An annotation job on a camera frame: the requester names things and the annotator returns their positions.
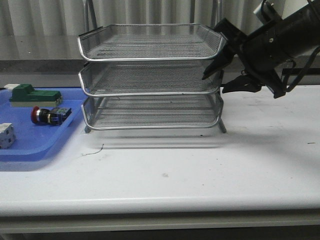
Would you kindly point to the grey back counter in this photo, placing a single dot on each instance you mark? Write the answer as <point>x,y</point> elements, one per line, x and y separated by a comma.
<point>42,61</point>

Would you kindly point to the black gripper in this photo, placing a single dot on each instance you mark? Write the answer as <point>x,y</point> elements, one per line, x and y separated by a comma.
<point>254,53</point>

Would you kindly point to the white terminal block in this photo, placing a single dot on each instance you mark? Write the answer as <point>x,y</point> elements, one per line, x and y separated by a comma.
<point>7,135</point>

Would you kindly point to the red emergency stop button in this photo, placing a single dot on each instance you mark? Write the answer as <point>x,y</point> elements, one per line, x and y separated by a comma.
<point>55,116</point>

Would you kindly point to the blue plastic tray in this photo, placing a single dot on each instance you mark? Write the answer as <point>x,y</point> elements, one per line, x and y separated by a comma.
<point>34,141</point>

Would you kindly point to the green electrical module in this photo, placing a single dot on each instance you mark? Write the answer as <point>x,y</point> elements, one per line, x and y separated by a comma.
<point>24,95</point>

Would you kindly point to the silver mesh top tray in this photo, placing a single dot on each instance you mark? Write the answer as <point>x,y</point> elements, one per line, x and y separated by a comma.
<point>150,42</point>

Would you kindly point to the grey metal rack frame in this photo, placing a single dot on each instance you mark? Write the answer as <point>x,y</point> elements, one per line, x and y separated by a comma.
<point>90,24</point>

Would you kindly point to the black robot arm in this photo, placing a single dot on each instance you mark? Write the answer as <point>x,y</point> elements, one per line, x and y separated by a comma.
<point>278,40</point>

